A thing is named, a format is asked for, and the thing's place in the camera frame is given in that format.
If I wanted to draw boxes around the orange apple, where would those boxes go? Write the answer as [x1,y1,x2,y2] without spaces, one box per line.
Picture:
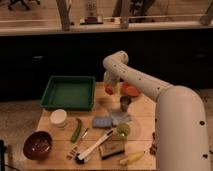
[105,85,114,95]

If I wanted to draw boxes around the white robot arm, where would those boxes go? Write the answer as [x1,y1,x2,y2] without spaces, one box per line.
[103,51,211,171]

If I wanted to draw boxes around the small metal cup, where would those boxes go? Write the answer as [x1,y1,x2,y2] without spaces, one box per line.
[120,96,131,112]

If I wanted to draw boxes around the green plastic cup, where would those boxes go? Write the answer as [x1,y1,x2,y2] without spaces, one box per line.
[116,123,130,139]

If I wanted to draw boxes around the white paper cup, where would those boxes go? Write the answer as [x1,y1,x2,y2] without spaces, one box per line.
[50,109,67,128]

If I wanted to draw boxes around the orange plastic bowl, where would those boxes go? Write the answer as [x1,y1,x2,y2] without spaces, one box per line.
[121,82,140,97]

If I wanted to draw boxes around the grey blue cloth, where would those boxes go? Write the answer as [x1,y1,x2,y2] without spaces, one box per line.
[109,109,131,126]

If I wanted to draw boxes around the green plastic tray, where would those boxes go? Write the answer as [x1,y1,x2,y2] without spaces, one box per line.
[41,76,96,111]

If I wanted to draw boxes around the green cucumber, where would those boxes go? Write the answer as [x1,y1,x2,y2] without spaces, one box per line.
[70,118,82,143]

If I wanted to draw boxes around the wooden block eraser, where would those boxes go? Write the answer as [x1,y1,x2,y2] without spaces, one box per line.
[99,142,125,160]

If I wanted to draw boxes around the small brown clips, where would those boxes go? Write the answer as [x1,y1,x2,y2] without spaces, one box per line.
[66,147,78,160]

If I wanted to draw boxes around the yellow corn cob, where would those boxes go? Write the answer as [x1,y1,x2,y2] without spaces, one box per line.
[119,151,145,165]

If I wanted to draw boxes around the bunch of dark grapes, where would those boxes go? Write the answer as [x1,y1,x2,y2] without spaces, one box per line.
[149,132,157,155]

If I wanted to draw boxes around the dark purple bowl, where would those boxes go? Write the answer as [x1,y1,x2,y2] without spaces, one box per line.
[23,131,52,160]

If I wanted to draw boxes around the white handled dish brush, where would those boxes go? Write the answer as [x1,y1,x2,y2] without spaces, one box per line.
[75,129,114,164]

